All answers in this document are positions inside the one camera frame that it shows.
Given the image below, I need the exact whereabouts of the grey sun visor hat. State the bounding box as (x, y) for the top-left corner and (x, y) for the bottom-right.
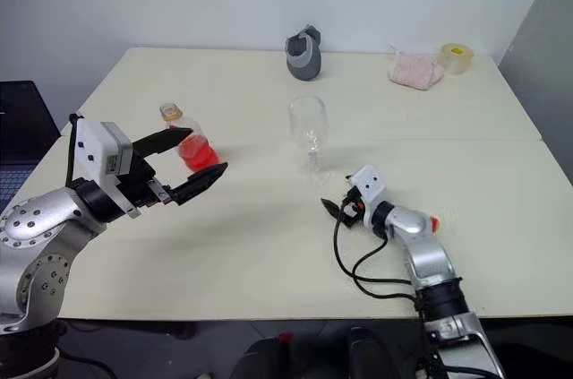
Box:
(285, 24), (323, 82)

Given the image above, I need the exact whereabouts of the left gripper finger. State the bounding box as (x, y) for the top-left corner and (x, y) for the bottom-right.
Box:
(169, 162), (229, 206)
(132, 126), (194, 159)

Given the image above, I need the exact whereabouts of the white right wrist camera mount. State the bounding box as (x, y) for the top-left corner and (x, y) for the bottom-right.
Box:
(348, 164), (388, 228)

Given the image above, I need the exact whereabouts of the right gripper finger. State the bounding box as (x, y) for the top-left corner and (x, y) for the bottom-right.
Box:
(320, 197), (343, 220)

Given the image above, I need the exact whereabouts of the black laptop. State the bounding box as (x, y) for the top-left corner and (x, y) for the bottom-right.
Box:
(0, 80), (62, 215)

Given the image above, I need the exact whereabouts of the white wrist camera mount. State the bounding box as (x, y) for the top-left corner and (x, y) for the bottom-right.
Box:
(348, 164), (388, 228)
(73, 118), (142, 220)

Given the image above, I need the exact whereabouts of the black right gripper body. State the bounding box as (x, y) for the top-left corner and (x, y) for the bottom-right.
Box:
(339, 188), (366, 226)

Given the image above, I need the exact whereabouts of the clear wine glass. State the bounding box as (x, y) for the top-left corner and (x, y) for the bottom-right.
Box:
(286, 94), (333, 188)

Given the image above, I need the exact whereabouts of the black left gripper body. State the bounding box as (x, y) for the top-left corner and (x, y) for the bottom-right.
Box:
(117, 151), (175, 211)

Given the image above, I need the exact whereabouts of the dark rounded shape, red spot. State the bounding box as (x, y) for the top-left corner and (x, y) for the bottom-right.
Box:
(229, 332), (297, 379)

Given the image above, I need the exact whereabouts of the pink cloth pouch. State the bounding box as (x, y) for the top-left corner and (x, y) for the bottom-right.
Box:
(386, 44), (447, 91)

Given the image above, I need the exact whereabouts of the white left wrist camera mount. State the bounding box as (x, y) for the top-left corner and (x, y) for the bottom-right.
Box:
(73, 118), (142, 220)

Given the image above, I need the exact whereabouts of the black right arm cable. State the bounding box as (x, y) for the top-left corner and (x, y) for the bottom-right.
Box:
(332, 199), (423, 309)

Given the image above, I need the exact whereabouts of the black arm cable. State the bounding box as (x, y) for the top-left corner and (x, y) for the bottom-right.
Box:
(64, 113), (86, 188)
(332, 199), (423, 309)

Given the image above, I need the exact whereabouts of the clear tape roll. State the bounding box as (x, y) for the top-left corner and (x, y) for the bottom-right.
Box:
(437, 42), (476, 77)

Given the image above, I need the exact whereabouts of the bottle with red liquid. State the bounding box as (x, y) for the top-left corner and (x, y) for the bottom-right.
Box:
(158, 101), (221, 174)

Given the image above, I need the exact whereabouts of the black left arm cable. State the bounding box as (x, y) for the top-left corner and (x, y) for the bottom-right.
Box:
(64, 113), (86, 188)

